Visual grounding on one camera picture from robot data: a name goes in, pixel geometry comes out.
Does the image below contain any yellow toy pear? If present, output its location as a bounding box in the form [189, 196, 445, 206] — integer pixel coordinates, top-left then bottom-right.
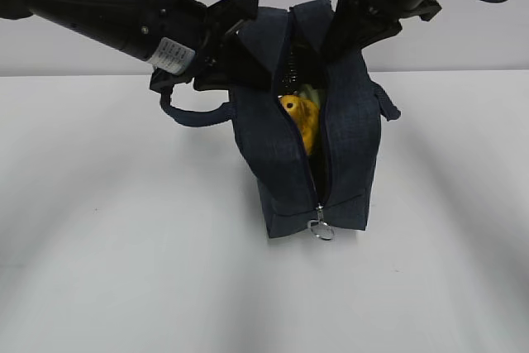
[279, 95, 320, 155]

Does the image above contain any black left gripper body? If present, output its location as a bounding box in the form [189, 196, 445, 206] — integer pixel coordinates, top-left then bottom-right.
[146, 0, 216, 94]

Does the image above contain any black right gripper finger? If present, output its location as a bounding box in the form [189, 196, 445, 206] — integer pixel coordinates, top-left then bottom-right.
[355, 17, 402, 49]
[321, 0, 363, 62]

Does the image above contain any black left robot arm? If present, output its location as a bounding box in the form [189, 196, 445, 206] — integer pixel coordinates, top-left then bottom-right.
[1, 0, 272, 93]

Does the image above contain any green lidded glass container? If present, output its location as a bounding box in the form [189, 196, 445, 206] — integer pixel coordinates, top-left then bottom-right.
[298, 83, 326, 107]

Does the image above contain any dark blue insulated lunch bag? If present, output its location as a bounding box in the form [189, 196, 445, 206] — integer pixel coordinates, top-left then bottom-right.
[150, 0, 401, 241]

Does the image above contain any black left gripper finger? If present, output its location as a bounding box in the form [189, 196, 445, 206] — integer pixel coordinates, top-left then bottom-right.
[193, 17, 276, 92]
[206, 0, 259, 35]

